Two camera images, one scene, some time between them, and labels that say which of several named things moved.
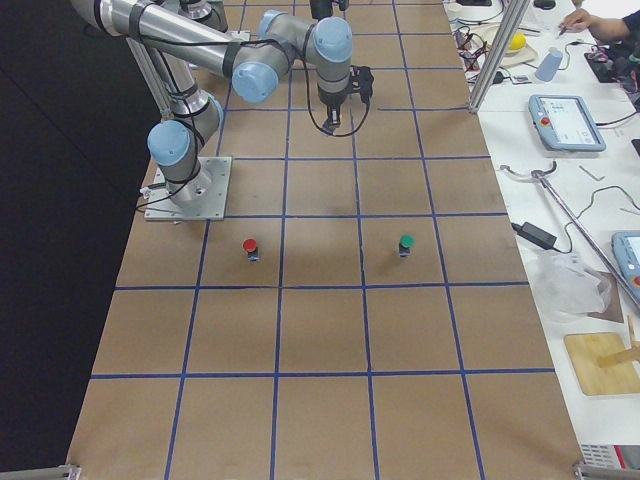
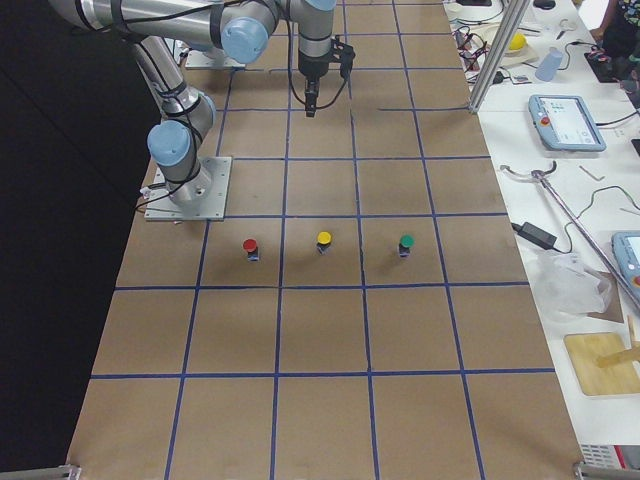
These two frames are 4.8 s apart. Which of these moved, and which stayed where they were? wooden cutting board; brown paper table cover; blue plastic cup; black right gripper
Moved: black right gripper
Stayed: wooden cutting board; brown paper table cover; blue plastic cup
